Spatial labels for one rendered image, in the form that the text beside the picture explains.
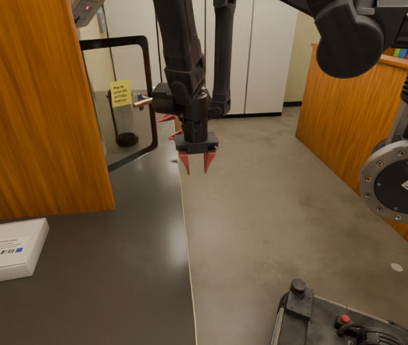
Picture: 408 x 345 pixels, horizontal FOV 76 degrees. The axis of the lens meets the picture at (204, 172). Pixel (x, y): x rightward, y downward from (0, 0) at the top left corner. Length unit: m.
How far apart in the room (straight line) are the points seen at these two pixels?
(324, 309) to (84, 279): 1.15
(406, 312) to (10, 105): 2.05
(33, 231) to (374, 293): 1.82
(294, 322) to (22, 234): 1.15
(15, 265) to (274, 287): 1.44
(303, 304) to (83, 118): 1.22
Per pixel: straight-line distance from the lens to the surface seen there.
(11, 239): 0.81
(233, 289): 1.77
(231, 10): 0.99
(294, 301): 1.45
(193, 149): 0.62
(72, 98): 0.71
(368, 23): 0.40
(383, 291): 2.06
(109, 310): 0.63
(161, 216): 0.79
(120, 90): 0.89
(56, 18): 0.68
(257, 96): 4.22
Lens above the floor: 1.46
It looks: 32 degrees down
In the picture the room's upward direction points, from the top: straight up
